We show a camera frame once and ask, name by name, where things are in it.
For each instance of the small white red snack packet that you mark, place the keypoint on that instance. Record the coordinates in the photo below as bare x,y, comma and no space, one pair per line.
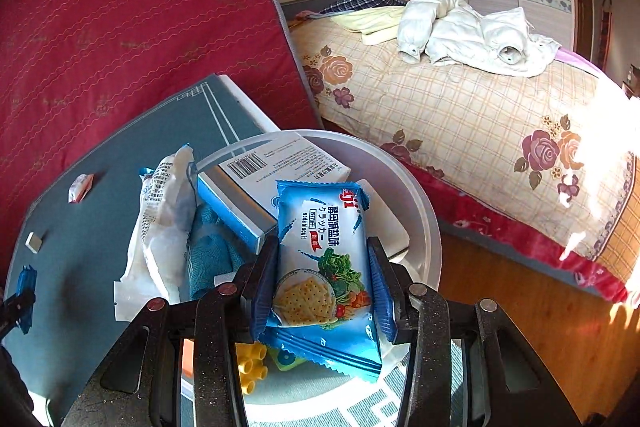
80,188

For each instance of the yellow toy brick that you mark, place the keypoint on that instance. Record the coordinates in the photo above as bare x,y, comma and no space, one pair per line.
252,367

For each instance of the small blue packet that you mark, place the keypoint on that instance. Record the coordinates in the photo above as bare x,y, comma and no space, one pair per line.
25,292

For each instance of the pale yellow cloth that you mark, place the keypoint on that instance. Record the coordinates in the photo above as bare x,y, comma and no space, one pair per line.
372,24

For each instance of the white printed plastic bag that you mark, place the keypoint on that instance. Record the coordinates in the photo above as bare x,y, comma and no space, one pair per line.
160,227

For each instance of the red floral blanket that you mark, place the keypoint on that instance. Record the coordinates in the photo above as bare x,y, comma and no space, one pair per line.
500,227

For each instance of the purple cloth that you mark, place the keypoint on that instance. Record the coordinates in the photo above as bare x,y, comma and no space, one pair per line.
575,56

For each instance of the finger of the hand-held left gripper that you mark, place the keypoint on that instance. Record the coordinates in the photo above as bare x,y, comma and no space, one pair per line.
10,309

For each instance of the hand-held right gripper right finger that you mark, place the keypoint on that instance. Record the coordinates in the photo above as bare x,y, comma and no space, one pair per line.
384,299

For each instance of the white round basin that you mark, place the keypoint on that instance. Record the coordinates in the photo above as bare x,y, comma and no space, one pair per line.
415,207

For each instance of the white padded jacket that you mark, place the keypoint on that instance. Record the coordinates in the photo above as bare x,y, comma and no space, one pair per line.
465,32

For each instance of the blue and white medicine box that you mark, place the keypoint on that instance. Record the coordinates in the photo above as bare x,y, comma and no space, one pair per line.
240,202

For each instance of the blue cracker packet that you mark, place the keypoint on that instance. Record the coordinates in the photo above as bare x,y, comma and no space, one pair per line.
320,257

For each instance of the red hanging ornament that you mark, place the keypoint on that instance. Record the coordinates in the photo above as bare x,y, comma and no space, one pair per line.
606,32

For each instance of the teal towel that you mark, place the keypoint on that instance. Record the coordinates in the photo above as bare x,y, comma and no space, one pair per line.
215,247

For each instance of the orange toy brick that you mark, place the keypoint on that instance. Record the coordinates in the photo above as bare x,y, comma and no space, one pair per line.
187,357

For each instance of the floral checked bedsheet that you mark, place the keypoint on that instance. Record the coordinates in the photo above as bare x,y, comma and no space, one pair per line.
450,117

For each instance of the red quilt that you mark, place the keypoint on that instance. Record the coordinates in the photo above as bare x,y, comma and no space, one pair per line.
125,32

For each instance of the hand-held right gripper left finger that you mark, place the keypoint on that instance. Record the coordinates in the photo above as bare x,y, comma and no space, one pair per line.
262,294

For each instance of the small white box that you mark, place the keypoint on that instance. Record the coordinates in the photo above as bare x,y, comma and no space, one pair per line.
36,241

